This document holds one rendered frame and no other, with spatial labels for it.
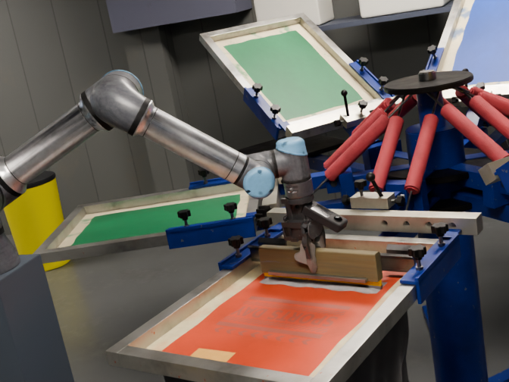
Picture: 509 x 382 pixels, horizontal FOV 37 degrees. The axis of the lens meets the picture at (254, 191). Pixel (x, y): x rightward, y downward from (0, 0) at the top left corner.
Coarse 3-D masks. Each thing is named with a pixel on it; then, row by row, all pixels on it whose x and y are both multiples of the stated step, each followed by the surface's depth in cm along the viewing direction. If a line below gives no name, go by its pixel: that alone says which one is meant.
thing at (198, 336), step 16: (256, 288) 208; (272, 288) 206; (288, 288) 204; (304, 288) 202; (224, 304) 201; (240, 304) 199; (208, 320) 193; (192, 336) 186; (208, 336) 184; (224, 336) 183; (240, 336) 181; (176, 352) 179; (192, 352) 177; (240, 352) 173
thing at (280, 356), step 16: (384, 272) 203; (400, 272) 201; (320, 288) 200; (384, 288) 193; (352, 304) 187; (368, 304) 186; (352, 320) 179; (336, 336) 173; (256, 352) 172; (272, 352) 170; (288, 352) 169; (304, 352) 168; (320, 352) 167; (272, 368) 164; (288, 368) 162; (304, 368) 161
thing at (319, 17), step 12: (264, 0) 469; (276, 0) 466; (288, 0) 464; (300, 0) 462; (312, 0) 459; (324, 0) 472; (264, 12) 471; (276, 12) 469; (288, 12) 466; (300, 12) 464; (312, 12) 461; (324, 12) 470
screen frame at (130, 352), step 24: (336, 240) 223; (360, 240) 219; (384, 240) 215; (408, 240) 212; (432, 240) 208; (216, 288) 207; (408, 288) 182; (168, 312) 193; (192, 312) 199; (384, 312) 172; (144, 336) 184; (360, 336) 163; (384, 336) 168; (120, 360) 176; (144, 360) 171; (168, 360) 168; (192, 360) 166; (336, 360) 155; (360, 360) 159
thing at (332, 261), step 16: (272, 256) 208; (288, 256) 204; (320, 256) 199; (336, 256) 196; (352, 256) 193; (368, 256) 190; (304, 272) 203; (320, 272) 200; (336, 272) 197; (352, 272) 194; (368, 272) 192
